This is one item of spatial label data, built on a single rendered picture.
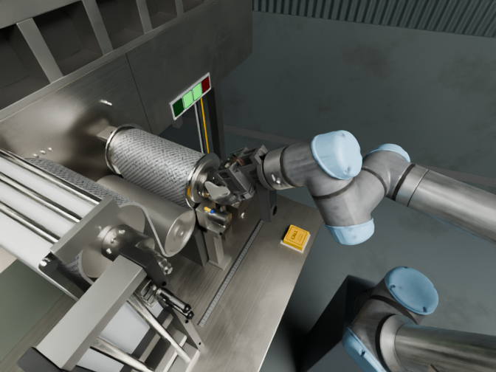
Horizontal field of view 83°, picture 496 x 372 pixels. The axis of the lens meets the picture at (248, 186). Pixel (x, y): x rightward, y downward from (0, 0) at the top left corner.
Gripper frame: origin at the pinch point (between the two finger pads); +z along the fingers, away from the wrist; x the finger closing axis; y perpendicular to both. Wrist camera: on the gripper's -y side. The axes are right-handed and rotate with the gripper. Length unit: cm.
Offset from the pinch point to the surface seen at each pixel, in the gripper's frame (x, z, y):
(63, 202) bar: 24.9, -4.1, 20.9
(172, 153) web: -1.2, 6.1, 13.2
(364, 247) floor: -88, 38, -131
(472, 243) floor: -126, -13, -174
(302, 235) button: -18.6, 5.6, -37.9
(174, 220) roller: 10.7, 5.0, 2.2
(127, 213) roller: 19.3, -2.8, 12.6
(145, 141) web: -1.5, 12.7, 18.8
